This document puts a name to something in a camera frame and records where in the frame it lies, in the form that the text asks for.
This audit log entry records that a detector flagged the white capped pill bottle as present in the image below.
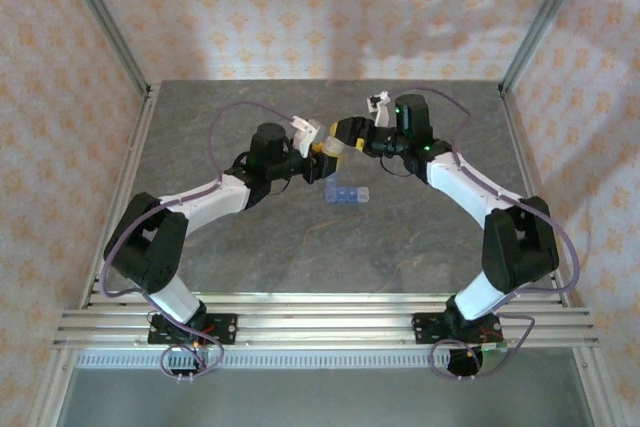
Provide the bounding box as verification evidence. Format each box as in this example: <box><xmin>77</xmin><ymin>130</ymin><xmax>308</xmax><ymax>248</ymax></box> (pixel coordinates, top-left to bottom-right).
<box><xmin>322</xmin><ymin>134</ymin><xmax>353</xmax><ymax>158</ymax></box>

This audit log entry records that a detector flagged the blue weekly pill organizer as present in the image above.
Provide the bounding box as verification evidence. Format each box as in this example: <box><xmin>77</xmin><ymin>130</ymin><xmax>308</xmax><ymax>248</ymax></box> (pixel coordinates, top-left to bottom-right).
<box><xmin>323</xmin><ymin>172</ymin><xmax>370</xmax><ymax>206</ymax></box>

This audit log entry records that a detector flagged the grey metal lower panel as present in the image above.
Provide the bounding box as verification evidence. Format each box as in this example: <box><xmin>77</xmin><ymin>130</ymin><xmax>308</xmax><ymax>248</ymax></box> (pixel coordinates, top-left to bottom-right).
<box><xmin>54</xmin><ymin>368</ymin><xmax>599</xmax><ymax>427</ymax></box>

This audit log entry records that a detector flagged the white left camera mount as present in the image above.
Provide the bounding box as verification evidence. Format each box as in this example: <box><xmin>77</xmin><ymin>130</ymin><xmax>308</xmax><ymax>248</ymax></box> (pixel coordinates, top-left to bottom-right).
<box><xmin>291</xmin><ymin>115</ymin><xmax>317</xmax><ymax>156</ymax></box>

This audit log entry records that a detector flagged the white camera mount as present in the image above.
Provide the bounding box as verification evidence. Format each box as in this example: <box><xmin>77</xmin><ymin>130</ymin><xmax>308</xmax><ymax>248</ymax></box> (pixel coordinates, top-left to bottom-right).
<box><xmin>291</xmin><ymin>115</ymin><xmax>317</xmax><ymax>156</ymax></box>
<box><xmin>367</xmin><ymin>90</ymin><xmax>396</xmax><ymax>129</ymax></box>

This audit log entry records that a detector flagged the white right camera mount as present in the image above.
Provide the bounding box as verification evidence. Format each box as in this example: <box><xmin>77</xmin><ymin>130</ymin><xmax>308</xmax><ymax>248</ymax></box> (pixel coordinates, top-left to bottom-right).
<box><xmin>367</xmin><ymin>90</ymin><xmax>396</xmax><ymax>129</ymax></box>

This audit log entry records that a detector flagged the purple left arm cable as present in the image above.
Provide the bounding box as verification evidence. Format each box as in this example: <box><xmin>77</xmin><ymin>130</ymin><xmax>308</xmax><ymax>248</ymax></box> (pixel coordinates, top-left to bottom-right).
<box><xmin>101</xmin><ymin>101</ymin><xmax>297</xmax><ymax>382</ymax></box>

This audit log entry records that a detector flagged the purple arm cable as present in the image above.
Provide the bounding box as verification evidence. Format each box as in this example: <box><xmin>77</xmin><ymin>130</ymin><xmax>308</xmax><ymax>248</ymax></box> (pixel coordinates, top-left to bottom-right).
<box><xmin>394</xmin><ymin>87</ymin><xmax>581</xmax><ymax>382</ymax></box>
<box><xmin>101</xmin><ymin>101</ymin><xmax>297</xmax><ymax>382</ymax></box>

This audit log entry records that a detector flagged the aluminium table side rail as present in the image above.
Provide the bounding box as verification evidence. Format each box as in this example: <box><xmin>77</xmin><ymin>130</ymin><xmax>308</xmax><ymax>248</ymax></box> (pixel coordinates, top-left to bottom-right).
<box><xmin>27</xmin><ymin>82</ymin><xmax>162</xmax><ymax>427</ymax></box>
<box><xmin>498</xmin><ymin>82</ymin><xmax>629</xmax><ymax>427</ymax></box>

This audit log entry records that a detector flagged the aluminium table edge rail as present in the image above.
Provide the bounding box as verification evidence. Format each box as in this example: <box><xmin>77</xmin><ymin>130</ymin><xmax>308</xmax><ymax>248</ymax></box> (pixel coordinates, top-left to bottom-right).
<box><xmin>82</xmin><ymin>291</ymin><xmax>571</xmax><ymax>309</ymax></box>

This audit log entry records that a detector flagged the aluminium frame post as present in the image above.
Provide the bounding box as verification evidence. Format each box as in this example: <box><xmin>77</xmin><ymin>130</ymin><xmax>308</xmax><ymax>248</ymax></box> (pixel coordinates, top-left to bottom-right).
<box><xmin>53</xmin><ymin>0</ymin><xmax>154</xmax><ymax>94</ymax></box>
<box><xmin>499</xmin><ymin>0</ymin><xmax>596</xmax><ymax>97</ymax></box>

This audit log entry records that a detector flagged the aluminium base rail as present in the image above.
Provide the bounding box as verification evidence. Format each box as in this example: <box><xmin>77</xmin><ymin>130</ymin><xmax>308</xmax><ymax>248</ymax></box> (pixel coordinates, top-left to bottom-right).
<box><xmin>53</xmin><ymin>307</ymin><xmax>601</xmax><ymax>351</ymax></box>

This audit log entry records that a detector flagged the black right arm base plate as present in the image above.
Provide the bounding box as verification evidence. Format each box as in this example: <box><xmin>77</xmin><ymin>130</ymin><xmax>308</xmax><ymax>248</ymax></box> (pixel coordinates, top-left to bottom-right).
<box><xmin>412</xmin><ymin>312</ymin><xmax>503</xmax><ymax>347</ymax></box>

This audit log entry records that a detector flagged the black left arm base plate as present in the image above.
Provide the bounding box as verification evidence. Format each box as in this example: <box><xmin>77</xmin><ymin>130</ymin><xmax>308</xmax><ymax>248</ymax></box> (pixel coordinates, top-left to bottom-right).
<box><xmin>148</xmin><ymin>313</ymin><xmax>238</xmax><ymax>347</ymax></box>

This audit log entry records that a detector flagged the slotted grey cable duct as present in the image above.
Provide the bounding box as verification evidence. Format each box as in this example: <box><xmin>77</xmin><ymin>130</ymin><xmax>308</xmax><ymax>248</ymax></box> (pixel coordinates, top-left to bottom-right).
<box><xmin>74</xmin><ymin>350</ymin><xmax>585</xmax><ymax>370</ymax></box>

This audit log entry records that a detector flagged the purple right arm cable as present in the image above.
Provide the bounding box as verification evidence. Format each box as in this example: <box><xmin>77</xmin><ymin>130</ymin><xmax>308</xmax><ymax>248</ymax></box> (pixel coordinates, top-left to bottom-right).
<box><xmin>394</xmin><ymin>87</ymin><xmax>581</xmax><ymax>382</ymax></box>

